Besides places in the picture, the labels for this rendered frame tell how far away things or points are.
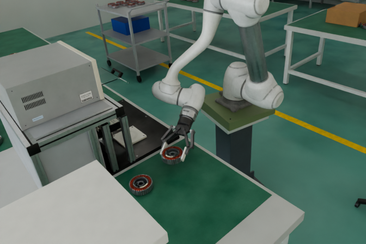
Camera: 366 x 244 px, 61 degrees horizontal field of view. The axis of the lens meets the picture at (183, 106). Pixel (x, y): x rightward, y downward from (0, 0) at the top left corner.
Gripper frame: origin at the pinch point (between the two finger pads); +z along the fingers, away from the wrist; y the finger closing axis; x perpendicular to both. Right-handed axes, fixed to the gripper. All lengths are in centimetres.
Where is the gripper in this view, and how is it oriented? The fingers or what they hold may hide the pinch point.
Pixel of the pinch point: (172, 154)
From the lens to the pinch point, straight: 157.4
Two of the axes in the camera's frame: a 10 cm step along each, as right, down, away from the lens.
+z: -3.4, 8.5, -4.0
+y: 8.9, 1.6, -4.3
